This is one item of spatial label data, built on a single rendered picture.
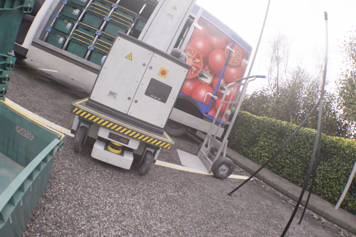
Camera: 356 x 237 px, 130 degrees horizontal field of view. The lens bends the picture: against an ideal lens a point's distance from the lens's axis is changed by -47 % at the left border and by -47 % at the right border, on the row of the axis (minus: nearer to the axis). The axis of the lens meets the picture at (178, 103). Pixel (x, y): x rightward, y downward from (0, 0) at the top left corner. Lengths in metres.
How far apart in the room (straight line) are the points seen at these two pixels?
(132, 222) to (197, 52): 2.65
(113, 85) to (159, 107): 0.33
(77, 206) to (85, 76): 2.07
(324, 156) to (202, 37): 2.98
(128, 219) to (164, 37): 1.45
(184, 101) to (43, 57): 2.49
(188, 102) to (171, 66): 1.75
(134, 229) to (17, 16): 1.02
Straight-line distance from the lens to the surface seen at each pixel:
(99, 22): 2.85
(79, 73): 2.55
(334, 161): 2.92
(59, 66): 2.67
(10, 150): 0.88
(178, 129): 2.95
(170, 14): 1.66
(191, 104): 2.79
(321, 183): 2.90
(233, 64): 3.32
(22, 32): 3.67
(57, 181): 0.84
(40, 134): 0.75
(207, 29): 3.09
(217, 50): 3.10
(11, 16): 0.80
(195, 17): 3.03
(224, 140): 1.73
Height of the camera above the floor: 0.54
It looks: 1 degrees up
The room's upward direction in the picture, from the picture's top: 23 degrees clockwise
